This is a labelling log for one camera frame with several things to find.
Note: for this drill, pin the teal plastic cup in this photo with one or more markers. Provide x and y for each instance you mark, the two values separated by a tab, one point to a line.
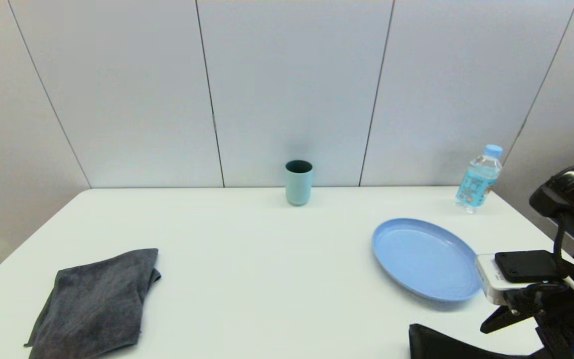
298	187

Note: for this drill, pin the clear water bottle blue label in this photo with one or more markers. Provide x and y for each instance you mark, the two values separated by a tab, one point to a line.
476	182

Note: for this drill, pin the blue oval plate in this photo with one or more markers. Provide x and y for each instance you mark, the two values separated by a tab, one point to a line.
424	259

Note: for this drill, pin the dark grey folded cloth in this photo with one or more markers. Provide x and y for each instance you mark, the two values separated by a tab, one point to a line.
95	299

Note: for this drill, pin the black glasses case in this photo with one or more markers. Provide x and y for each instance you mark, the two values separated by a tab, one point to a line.
446	345

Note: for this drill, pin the white and black wrist camera box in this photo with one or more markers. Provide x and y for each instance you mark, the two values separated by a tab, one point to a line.
521	271

